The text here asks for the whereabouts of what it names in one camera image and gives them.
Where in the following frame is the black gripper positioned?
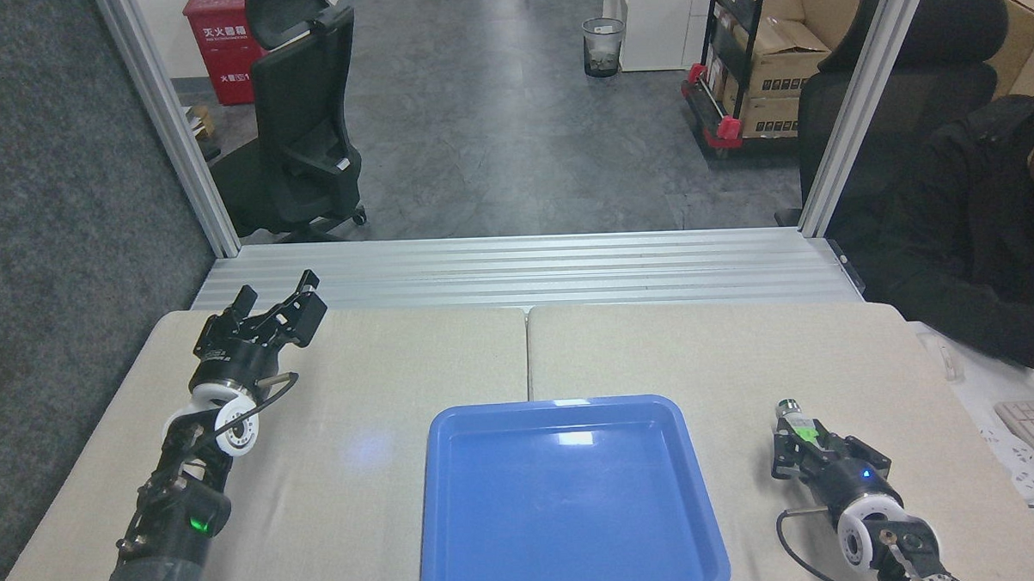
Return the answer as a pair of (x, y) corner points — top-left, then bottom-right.
(190, 269), (332, 395)
(768, 426), (906, 520)

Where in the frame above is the green and silver switch part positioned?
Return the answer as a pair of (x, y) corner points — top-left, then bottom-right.
(774, 398), (821, 447)

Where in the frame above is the blue plastic tray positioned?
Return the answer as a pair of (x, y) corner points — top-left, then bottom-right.
(413, 392), (731, 581)

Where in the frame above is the clear plastic piece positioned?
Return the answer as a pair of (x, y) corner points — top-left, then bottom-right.
(917, 330), (965, 384)

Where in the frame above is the black office chair with headrest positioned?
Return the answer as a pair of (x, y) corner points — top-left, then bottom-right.
(204, 0), (369, 247)

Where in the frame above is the white power strip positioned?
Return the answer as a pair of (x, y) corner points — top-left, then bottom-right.
(976, 419), (1034, 504)

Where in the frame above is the small cardboard box on floor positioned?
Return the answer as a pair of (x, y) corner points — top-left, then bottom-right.
(185, 104), (217, 142)

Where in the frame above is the red fire extinguisher box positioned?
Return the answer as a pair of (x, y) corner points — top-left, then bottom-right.
(182, 0), (271, 108)

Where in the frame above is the person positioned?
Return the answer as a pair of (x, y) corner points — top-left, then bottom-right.
(824, 92), (1034, 376)

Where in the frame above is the flat cardboard box on cart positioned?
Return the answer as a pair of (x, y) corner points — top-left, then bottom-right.
(738, 95), (804, 140)

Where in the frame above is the black cart with red corners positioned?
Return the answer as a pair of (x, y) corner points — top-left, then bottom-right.
(677, 0), (831, 162)

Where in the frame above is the black office chair rounded back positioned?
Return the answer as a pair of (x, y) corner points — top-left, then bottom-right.
(768, 0), (1017, 229)

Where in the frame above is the open cardboard box on cart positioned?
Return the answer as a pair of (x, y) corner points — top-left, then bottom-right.
(730, 16), (835, 102)

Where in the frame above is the black mesh waste bin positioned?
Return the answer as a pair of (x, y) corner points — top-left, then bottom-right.
(582, 16), (628, 80)

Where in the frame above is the white cabinet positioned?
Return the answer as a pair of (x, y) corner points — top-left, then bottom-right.
(602, 0), (722, 74)

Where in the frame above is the silver aluminium post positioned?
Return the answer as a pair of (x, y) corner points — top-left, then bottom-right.
(790, 0), (942, 239)
(94, 0), (243, 264)

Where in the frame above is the silver aluminium table rail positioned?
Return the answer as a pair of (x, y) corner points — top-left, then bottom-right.
(190, 223), (867, 325)

